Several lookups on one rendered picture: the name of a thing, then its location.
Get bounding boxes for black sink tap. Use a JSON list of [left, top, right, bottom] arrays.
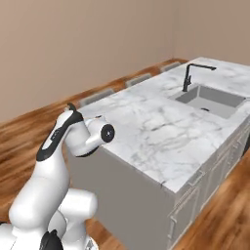
[[182, 62, 218, 93]]

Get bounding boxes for grey kitchen island cabinet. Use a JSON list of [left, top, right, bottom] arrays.
[[66, 115, 250, 250]]

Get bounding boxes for grey sink basin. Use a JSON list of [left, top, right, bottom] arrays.
[[174, 84, 247, 120]]

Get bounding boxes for grey drawer handle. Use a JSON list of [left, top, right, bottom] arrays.
[[187, 171, 205, 188]]

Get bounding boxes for grey stool seat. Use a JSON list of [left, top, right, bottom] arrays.
[[125, 72, 153, 88], [79, 88, 116, 107], [159, 62, 183, 73]]

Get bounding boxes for grey cupboard door handle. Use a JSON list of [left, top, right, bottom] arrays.
[[169, 216, 177, 239]]

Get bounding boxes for grey cupboard door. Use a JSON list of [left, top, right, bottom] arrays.
[[200, 159, 227, 211], [168, 187, 200, 250], [226, 138, 245, 179]]

